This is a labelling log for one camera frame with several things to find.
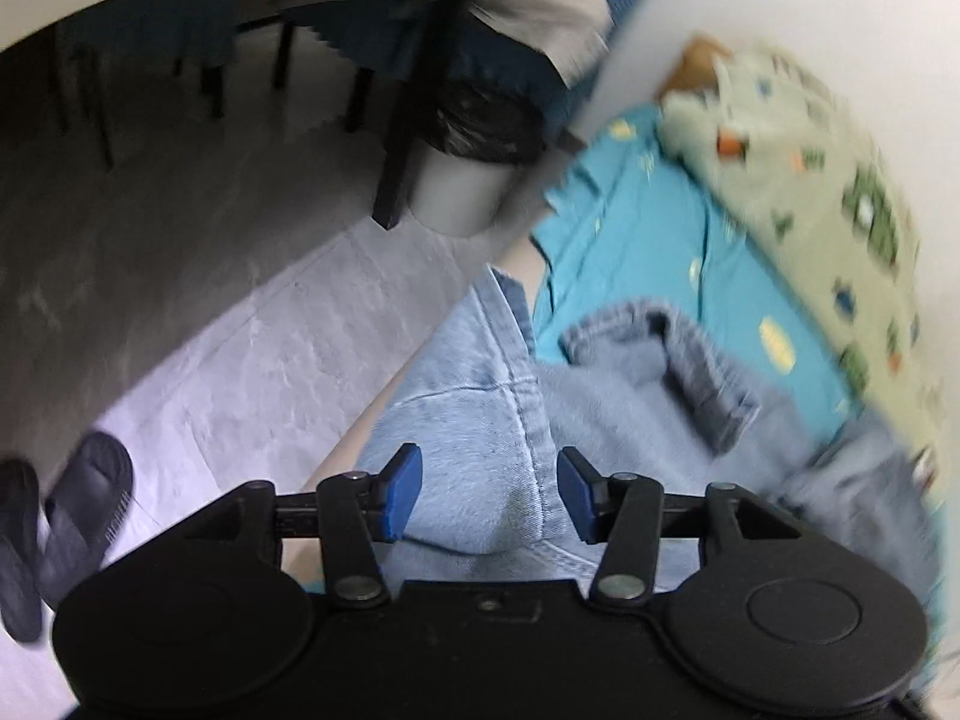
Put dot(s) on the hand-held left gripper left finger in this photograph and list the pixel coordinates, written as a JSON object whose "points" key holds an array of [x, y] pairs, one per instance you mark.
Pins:
{"points": [[397, 499]]}

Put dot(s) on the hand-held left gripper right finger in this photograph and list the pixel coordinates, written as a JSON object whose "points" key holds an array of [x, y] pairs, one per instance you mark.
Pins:
{"points": [[579, 499]]}

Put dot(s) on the blue denim jeans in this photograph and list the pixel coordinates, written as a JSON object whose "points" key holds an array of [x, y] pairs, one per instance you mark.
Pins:
{"points": [[465, 420]]}

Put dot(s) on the teal printed bedsheet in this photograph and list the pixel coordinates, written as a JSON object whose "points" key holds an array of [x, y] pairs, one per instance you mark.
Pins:
{"points": [[637, 240]]}

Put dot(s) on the black slipper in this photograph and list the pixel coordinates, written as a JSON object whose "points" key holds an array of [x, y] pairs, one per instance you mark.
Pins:
{"points": [[86, 510], [19, 547]]}

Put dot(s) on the grey bin with black bag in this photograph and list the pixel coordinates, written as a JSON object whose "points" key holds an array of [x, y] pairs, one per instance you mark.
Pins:
{"points": [[465, 165]]}

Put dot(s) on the green printed fleece blanket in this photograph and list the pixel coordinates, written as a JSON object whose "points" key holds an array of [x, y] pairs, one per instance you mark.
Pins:
{"points": [[862, 240]]}

